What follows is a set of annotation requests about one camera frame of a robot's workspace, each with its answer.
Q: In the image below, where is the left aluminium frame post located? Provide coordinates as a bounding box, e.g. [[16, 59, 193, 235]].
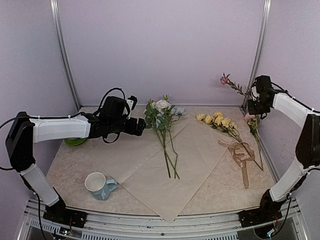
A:
[[49, 0, 82, 111]]

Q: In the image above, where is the pink fake rose stem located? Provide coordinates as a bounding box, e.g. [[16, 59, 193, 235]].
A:
[[220, 73, 264, 171]]

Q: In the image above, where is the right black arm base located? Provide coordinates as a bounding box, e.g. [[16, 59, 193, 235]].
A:
[[238, 199, 286, 228]]

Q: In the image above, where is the right aluminium frame post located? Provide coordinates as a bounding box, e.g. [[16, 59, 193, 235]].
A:
[[246, 0, 272, 92]]

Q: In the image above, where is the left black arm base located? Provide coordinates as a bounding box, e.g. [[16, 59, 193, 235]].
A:
[[43, 208, 88, 229]]

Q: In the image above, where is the green plate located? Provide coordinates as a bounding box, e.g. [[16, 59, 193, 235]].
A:
[[64, 138, 87, 147]]

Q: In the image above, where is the pink beige wrapping paper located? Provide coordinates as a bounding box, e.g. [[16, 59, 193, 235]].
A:
[[90, 106, 231, 223]]

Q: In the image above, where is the beige ribbon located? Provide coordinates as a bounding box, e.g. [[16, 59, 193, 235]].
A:
[[217, 140, 255, 189]]

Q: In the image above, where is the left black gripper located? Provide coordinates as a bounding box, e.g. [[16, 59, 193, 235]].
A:
[[109, 116, 147, 136]]

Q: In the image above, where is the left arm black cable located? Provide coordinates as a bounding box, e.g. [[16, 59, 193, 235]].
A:
[[0, 117, 18, 171]]

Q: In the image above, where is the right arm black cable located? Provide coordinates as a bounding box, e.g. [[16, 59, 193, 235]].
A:
[[271, 82, 320, 113]]

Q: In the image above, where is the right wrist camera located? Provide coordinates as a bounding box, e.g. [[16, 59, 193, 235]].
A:
[[250, 75, 272, 101]]

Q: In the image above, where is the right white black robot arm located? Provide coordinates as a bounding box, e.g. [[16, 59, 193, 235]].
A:
[[248, 86, 320, 222]]

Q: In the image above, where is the white fake rose stem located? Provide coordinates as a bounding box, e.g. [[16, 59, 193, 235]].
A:
[[149, 93, 181, 180]]

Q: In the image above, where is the blue white ceramic mug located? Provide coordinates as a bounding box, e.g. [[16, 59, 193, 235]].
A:
[[84, 172, 118, 201]]

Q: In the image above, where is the aluminium frame post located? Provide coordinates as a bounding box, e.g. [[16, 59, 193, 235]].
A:
[[49, 0, 82, 111], [246, 0, 272, 92]]

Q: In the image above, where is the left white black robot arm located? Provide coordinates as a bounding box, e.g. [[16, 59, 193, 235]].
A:
[[5, 96, 146, 223]]

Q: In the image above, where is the front aluminium rail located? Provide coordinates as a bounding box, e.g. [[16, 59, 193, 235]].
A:
[[16, 197, 310, 240]]

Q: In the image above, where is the blue fake flower stem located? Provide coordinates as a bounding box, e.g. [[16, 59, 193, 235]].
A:
[[144, 98, 187, 180]]

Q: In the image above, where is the yellow fake flower stem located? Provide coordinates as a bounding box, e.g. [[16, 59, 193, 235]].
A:
[[196, 112, 254, 157]]

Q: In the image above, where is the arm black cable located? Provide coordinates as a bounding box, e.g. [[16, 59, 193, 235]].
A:
[[271, 82, 320, 113], [0, 117, 18, 171]]

